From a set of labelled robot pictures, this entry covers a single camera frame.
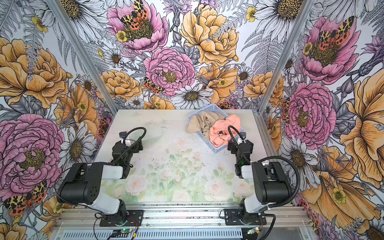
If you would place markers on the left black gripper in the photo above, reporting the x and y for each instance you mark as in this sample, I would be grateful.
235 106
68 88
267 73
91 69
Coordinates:
127 143

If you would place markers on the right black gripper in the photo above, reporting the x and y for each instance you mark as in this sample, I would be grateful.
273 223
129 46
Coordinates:
240 145

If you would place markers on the pink printed t-shirt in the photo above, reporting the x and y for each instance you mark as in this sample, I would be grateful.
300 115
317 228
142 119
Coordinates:
219 134

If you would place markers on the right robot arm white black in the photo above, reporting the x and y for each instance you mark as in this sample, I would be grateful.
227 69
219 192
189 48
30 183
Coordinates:
270 185

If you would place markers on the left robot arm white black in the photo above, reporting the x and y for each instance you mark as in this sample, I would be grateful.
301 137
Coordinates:
82 184

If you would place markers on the light blue plastic basket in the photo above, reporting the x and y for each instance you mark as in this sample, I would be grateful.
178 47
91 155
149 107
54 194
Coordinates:
214 108

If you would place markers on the beige drawstring garment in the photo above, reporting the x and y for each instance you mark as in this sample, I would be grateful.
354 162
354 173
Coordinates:
202 122

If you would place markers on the white vented cable duct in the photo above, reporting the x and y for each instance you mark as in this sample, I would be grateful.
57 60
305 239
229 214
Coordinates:
154 234

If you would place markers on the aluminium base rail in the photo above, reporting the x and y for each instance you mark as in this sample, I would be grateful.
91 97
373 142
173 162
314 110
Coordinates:
182 215

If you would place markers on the right aluminium frame post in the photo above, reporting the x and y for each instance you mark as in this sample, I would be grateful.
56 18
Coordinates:
300 22

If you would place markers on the aluminium frame post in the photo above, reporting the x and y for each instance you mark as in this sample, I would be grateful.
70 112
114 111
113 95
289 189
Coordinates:
300 22
67 25

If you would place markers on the left aluminium frame post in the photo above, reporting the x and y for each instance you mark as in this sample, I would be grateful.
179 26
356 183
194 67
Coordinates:
67 25

